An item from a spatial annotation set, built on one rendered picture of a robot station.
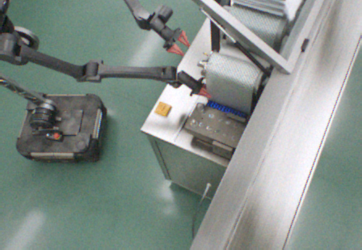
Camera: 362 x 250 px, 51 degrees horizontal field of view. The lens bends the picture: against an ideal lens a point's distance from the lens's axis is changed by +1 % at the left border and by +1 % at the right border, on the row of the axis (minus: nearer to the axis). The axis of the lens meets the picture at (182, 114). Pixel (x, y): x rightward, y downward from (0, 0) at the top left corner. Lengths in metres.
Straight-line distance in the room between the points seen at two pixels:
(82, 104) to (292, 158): 2.02
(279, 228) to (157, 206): 1.64
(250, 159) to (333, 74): 0.60
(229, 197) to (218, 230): 0.10
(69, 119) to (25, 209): 0.75
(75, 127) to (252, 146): 1.99
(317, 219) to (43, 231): 1.95
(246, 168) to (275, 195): 0.24
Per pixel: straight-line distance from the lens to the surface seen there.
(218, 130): 1.87
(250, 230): 1.29
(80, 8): 4.07
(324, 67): 1.60
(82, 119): 2.97
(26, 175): 3.25
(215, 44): 2.14
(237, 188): 1.10
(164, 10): 1.74
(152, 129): 2.05
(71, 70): 1.91
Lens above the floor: 2.70
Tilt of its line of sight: 61 degrees down
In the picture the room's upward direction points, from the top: 12 degrees counter-clockwise
